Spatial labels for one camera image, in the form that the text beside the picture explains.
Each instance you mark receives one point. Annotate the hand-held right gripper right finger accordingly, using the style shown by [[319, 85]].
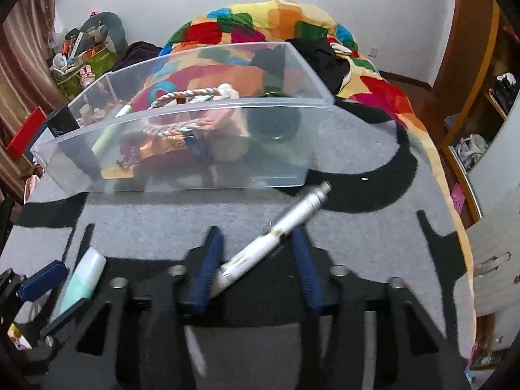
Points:
[[305, 276]]

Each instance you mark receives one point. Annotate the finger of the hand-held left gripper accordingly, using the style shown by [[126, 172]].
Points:
[[69, 317], [42, 280]]

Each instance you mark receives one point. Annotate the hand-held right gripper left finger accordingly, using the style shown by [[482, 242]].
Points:
[[203, 270]]

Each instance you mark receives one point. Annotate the mint green tube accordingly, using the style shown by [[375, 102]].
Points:
[[83, 276]]

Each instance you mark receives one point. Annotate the white pen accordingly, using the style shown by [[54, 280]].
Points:
[[268, 239]]

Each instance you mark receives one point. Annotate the clear plastic container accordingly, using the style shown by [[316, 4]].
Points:
[[227, 146]]

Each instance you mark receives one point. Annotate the tall black box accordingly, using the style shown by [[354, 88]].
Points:
[[75, 142]]

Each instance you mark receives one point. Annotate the red box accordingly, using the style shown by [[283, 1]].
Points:
[[24, 132]]

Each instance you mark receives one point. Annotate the black roll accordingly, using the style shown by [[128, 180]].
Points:
[[274, 120]]

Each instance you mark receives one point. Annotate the light green highlighter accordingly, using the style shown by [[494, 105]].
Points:
[[107, 134]]

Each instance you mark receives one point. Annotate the pink slipper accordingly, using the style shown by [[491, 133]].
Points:
[[458, 198]]

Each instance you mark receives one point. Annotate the small white tube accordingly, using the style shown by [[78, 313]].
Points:
[[199, 98]]

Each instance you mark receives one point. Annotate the grey board with clip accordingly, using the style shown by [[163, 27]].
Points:
[[493, 252]]

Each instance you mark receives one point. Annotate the bunny doll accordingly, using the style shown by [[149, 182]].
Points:
[[86, 75]]

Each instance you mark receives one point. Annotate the striped curtain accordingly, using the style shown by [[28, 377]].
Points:
[[20, 69]]

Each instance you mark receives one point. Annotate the black clothes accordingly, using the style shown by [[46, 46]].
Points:
[[321, 63]]

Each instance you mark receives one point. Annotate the white sliding door panel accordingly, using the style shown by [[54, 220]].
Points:
[[499, 170]]

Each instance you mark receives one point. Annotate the green box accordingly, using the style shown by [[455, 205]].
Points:
[[97, 65]]

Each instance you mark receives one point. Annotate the dark purple clothes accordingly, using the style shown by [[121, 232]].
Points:
[[138, 55]]

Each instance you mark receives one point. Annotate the wooden shelf unit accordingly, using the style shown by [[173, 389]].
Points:
[[487, 109]]

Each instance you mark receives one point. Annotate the colourful patchwork blanket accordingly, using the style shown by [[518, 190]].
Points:
[[276, 20]]

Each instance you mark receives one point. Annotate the green plush toy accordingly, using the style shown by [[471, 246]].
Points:
[[109, 28]]

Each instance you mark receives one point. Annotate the wooden door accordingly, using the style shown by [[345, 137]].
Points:
[[459, 40]]

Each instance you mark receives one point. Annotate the wall outlet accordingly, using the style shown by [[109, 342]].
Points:
[[373, 53]]

